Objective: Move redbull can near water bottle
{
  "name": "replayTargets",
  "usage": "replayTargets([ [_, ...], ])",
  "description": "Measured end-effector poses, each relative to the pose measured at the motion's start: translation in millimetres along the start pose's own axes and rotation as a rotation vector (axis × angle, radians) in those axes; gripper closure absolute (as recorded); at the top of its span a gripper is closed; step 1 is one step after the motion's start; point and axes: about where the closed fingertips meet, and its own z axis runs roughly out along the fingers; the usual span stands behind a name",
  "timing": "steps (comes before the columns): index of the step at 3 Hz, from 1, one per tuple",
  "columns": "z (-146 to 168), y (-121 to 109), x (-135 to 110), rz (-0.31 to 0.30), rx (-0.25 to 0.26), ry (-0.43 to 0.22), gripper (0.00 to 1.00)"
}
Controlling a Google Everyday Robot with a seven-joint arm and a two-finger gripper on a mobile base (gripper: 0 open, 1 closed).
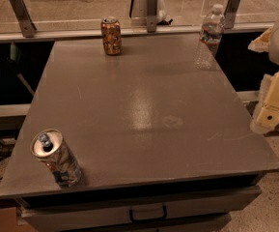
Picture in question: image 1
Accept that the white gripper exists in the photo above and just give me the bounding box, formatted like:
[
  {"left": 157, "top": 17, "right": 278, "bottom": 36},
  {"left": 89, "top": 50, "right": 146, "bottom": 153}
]
[{"left": 248, "top": 28, "right": 279, "bottom": 134}]

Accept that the silver blue redbull can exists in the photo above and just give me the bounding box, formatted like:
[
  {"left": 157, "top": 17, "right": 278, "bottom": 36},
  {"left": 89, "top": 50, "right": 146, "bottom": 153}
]
[{"left": 30, "top": 129, "right": 82, "bottom": 187}]

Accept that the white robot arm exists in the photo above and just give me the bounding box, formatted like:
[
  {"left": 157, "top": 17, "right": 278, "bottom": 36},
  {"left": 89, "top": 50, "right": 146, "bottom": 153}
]
[{"left": 248, "top": 18, "right": 279, "bottom": 134}]

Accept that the clear plastic water bottle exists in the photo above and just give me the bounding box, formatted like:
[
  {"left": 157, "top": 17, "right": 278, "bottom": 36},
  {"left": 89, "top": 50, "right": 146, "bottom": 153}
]
[{"left": 200, "top": 4, "right": 225, "bottom": 56}]

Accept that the orange soda can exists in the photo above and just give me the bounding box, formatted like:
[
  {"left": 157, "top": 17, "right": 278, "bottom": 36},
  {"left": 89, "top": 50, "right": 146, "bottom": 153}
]
[{"left": 100, "top": 17, "right": 122, "bottom": 55}]

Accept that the right metal rail bracket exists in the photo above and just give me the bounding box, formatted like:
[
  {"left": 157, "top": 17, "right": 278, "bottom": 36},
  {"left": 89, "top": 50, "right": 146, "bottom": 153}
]
[{"left": 224, "top": 0, "right": 241, "bottom": 29}]

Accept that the metal rail bracket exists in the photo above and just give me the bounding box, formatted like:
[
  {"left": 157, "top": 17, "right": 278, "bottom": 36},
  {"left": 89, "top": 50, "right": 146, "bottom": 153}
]
[
  {"left": 9, "top": 0, "right": 37, "bottom": 38},
  {"left": 224, "top": 0, "right": 241, "bottom": 29},
  {"left": 147, "top": 0, "right": 157, "bottom": 33}
]

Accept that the grey drawer with black handle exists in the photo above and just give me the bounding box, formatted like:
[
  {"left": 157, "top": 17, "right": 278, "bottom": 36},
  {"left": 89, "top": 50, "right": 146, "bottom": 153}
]
[{"left": 22, "top": 186, "right": 262, "bottom": 232}]

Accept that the middle metal rail bracket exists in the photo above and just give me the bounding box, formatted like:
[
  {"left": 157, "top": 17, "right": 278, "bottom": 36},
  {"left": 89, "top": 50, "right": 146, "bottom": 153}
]
[{"left": 147, "top": 0, "right": 157, "bottom": 33}]

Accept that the left metal rail bracket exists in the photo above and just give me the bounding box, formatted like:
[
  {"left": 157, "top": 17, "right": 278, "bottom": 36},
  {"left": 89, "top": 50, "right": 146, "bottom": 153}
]
[{"left": 9, "top": 0, "right": 37, "bottom": 38}]

